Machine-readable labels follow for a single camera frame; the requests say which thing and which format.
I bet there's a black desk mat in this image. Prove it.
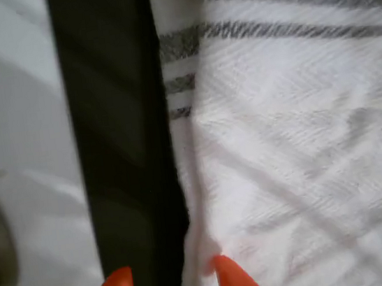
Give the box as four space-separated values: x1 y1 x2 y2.
44 0 200 286

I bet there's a white grey-striped towel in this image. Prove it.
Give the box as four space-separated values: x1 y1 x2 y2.
140 0 382 286

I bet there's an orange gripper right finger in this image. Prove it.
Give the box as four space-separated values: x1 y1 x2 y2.
211 248 273 286

